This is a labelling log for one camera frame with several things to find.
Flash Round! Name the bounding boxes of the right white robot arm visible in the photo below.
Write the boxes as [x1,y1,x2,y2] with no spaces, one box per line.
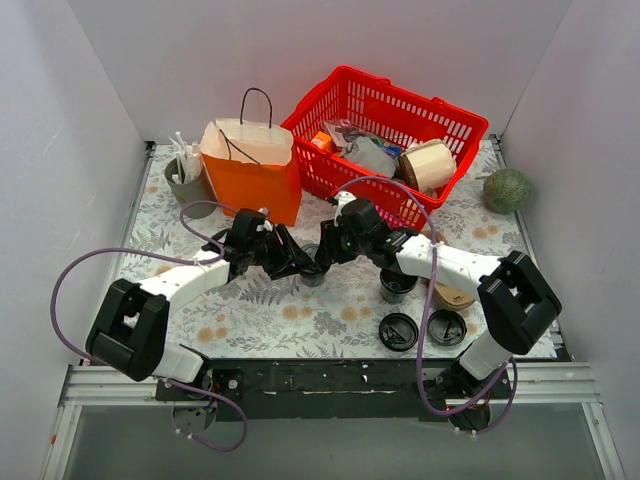
[316,192,562,398]

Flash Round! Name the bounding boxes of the floral patterned table mat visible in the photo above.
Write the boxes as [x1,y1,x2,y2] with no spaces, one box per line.
[119,141,527,358]

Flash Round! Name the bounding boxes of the beige tape roll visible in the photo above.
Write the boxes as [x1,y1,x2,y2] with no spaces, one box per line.
[398,139,457,193]

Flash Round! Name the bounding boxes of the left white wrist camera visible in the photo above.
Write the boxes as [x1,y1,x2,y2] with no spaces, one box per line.
[257,207,274,232]

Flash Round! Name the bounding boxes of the grey cup with straws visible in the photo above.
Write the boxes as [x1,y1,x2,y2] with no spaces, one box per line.
[164,131,216,219]

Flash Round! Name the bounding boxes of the black coffee lid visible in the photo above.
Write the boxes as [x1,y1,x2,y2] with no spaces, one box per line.
[301,244,321,275]
[378,312,419,352]
[427,309,467,347]

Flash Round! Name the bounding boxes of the red plastic shopping basket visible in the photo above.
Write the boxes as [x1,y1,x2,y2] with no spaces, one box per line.
[282,66,489,230]

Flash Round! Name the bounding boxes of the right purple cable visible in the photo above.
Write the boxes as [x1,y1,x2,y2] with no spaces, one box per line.
[337,175,519,435]

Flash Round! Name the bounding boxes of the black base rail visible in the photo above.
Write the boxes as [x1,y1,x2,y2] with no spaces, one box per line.
[154,357,501,424]

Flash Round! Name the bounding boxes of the green round melon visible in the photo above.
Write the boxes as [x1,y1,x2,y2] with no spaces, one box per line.
[483,169,533,215]

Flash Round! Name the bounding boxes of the orange paper gift bag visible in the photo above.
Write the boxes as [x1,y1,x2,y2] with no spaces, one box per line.
[200,107,302,226]

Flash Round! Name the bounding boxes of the brown cardboard cup carrier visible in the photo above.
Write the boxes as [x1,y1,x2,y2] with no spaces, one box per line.
[434,282,475,311]

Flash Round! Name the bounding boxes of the grey crumpled bag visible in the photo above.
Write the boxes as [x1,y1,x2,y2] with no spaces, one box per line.
[342,136,396,178]

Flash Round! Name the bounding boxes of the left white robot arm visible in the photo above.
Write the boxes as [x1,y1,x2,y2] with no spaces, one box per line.
[86,209,325,400]

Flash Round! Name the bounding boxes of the black paper coffee cup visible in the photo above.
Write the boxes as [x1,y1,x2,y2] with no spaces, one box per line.
[379,270,418,303]

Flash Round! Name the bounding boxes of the orange snack packet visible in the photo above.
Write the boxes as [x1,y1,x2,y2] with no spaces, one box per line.
[311,131,334,152]

